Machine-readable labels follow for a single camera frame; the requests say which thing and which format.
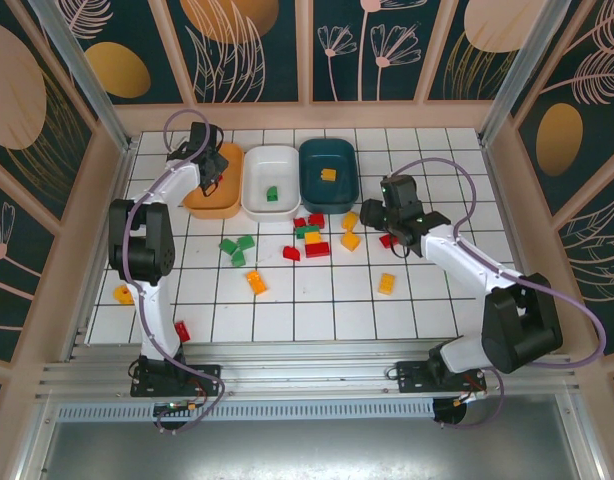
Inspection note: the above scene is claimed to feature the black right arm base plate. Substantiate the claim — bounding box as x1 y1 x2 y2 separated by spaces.
394 359 488 397

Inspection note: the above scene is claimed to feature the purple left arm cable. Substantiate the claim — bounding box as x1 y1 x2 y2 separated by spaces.
121 108 232 435

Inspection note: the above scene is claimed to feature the aluminium frame post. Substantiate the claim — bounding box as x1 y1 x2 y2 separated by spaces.
478 0 574 147
28 0 138 154

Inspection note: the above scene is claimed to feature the white plastic container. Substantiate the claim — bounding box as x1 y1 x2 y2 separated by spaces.
240 144 302 224

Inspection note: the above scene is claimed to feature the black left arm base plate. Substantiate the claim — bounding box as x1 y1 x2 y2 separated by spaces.
130 363 223 399

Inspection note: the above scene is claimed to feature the aluminium side rail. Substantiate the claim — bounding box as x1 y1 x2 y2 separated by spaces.
476 139 556 354
61 142 138 364

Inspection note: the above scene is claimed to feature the orange plastic container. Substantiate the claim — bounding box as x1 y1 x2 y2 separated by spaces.
182 142 246 220

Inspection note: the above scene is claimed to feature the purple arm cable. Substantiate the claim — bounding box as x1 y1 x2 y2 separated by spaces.
386 157 606 431
121 108 232 435

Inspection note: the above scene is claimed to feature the grey metal sheet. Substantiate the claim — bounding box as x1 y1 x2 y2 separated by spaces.
16 394 608 480

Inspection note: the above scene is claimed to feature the white slotted cable duct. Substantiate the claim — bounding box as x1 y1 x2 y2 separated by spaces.
54 399 437 422

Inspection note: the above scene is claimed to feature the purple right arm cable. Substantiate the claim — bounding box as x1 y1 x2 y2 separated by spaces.
386 157 606 431

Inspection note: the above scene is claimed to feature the teal plastic container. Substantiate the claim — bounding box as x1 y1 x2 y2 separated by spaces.
297 138 361 215

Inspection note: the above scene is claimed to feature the aluminium mounting rail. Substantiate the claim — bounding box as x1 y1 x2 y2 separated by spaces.
34 341 583 401

